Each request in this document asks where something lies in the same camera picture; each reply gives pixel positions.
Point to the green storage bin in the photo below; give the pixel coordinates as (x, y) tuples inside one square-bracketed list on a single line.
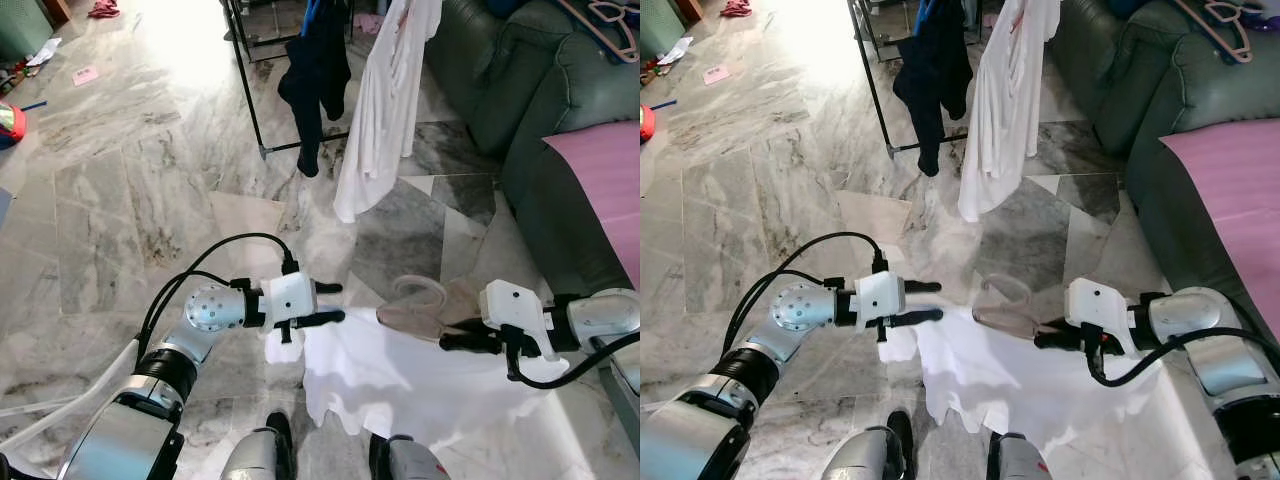
[(20, 30), (657, 28)]

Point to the red plastic hanger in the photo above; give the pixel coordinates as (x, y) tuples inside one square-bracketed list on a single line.
[(402, 15), (1020, 15)]

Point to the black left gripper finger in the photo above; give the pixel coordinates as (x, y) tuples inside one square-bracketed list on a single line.
[(328, 288), (923, 286), (322, 319), (918, 317)]

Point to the pink cushion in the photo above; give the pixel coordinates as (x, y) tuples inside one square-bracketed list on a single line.
[(1230, 200), (600, 190)]

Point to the pale pink plastic hanger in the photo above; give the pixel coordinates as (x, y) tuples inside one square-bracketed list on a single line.
[(420, 320), (1010, 318)]

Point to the small pink paper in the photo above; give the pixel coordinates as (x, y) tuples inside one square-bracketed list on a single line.
[(85, 75), (716, 75)]

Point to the red crumpled cloth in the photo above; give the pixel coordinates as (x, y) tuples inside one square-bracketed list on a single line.
[(736, 8), (104, 8)]

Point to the robot leg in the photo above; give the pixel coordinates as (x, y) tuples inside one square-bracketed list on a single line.
[(870, 455), (1020, 462), (410, 462), (260, 455)]

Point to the red and blue backpack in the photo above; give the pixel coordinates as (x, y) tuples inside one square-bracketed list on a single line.
[(646, 122), (10, 125)]

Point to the brown wooden door frame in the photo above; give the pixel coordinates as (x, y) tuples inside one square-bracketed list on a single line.
[(690, 10), (56, 10)]

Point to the blue plastic hanger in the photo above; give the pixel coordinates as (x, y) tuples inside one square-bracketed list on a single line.
[(312, 15), (930, 15)]

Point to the robot left leg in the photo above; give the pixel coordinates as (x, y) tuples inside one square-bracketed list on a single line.
[(870, 455), (260, 455)]

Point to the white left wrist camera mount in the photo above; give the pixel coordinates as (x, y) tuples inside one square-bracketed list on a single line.
[(290, 298), (882, 298)]

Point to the pink wooden-look hanger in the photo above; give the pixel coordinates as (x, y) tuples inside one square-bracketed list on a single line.
[(1220, 15), (605, 15)]

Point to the white paper sheet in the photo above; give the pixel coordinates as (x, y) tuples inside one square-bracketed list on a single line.
[(43, 53), (675, 53)]

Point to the white shirt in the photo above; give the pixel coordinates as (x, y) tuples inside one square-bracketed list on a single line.
[(400, 380), (1000, 380), (1005, 120), (385, 120)]

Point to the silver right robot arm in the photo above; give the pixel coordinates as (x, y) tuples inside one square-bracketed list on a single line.
[(600, 315), (1190, 315)]

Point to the black metal drying rack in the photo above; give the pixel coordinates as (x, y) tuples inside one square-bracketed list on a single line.
[(877, 100), (253, 100)]

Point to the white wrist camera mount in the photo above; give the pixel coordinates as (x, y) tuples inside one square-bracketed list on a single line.
[(882, 298), (510, 305), (1095, 305), (290, 298)]

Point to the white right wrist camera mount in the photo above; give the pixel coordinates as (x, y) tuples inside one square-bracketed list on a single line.
[(510, 305), (1095, 305)]

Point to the dark navy garment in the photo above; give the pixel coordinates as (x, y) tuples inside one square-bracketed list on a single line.
[(315, 80), (935, 80)]

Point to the robot right leg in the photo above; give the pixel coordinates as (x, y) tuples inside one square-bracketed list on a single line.
[(1020, 462), (410, 462)]

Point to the dark green sofa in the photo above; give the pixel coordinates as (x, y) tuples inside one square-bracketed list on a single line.
[(530, 90), (1150, 90)]

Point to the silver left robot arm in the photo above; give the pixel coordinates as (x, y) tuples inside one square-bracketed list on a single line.
[(130, 440), (700, 440)]

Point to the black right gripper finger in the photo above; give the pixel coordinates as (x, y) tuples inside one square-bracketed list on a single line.
[(1059, 323), (472, 324), (1059, 340), (466, 343)]

